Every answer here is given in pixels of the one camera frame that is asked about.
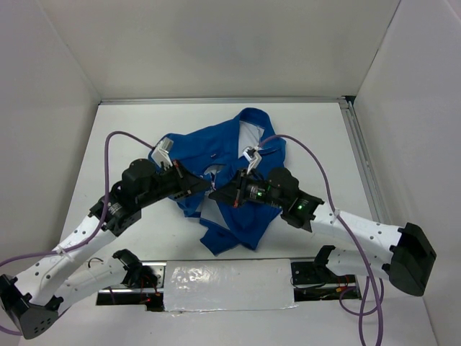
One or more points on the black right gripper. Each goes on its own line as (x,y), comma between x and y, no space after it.
(234,193)

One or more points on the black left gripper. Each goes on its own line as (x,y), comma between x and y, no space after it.
(187,183)

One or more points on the blue jacket white lining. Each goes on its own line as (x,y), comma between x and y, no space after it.
(216,154)

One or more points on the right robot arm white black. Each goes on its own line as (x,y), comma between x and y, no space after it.
(401,255)

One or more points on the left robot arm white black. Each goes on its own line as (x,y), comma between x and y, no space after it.
(37,297)

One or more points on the white glossy taped sheet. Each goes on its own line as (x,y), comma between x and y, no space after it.
(228,285)

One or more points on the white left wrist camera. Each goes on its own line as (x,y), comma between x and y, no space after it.
(160,154)

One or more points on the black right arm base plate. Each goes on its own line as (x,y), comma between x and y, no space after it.
(313,283)

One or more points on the aluminium frame rail back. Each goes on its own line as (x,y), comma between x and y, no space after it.
(223,100)

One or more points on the aluminium frame rail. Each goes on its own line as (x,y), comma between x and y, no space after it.
(378,211)
(223,100)

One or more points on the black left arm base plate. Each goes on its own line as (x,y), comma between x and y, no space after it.
(149,284)

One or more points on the aluminium frame rail right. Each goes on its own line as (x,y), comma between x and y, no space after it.
(378,211)

